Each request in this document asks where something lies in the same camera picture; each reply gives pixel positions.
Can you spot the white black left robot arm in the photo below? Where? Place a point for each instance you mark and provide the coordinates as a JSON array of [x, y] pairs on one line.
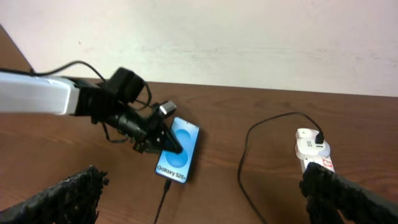
[[107, 103]]

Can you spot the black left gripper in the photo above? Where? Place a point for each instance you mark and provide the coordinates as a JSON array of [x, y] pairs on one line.
[[146, 133]]

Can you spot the white power strip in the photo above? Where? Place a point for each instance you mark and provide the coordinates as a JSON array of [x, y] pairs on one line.
[[324, 162]]

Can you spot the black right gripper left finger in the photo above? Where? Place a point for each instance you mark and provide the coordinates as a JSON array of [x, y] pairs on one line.
[[72, 200]]

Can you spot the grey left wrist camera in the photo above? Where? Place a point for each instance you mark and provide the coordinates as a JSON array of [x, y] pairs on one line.
[[167, 108]]

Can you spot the white usb charger plug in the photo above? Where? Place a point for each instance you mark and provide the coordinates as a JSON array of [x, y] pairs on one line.
[[308, 148]]

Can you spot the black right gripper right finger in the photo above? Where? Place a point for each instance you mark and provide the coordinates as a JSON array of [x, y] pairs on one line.
[[334, 199]]

